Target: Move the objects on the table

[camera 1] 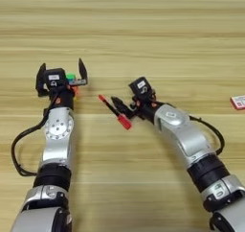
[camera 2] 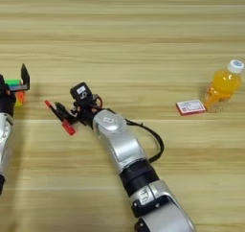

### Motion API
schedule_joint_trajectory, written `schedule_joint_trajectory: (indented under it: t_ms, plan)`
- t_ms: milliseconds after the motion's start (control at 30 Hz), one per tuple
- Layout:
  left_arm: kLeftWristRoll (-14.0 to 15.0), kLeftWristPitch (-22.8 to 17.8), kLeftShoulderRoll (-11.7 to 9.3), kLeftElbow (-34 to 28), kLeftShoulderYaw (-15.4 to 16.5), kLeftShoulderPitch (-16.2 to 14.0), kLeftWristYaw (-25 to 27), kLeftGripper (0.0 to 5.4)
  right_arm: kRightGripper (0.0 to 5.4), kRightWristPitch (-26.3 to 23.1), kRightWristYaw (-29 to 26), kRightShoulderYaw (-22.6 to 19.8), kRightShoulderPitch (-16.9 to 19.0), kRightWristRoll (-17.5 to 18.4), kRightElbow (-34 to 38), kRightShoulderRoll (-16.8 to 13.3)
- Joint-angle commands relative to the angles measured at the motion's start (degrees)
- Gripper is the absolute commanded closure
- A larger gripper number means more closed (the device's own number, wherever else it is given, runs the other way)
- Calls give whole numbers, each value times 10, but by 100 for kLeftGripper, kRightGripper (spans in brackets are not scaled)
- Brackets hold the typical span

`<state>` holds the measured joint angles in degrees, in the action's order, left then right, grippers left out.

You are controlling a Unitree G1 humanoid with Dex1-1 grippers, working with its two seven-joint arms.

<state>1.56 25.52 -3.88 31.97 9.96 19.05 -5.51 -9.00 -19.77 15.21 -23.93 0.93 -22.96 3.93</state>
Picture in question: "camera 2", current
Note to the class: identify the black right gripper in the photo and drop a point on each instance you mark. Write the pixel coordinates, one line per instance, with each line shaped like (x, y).
(86, 112)

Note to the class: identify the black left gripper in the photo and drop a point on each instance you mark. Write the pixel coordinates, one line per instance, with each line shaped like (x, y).
(7, 100)

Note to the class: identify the colourful puzzle cube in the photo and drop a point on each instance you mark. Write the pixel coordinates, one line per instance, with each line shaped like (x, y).
(19, 97)

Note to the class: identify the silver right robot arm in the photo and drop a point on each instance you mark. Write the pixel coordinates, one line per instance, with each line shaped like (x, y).
(127, 146)

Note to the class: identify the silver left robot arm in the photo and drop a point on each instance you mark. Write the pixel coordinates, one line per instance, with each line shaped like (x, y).
(4, 140)

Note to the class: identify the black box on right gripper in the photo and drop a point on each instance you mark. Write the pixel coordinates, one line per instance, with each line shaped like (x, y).
(81, 92)

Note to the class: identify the orange juice bottle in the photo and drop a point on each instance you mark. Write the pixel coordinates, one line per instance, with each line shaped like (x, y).
(225, 85)

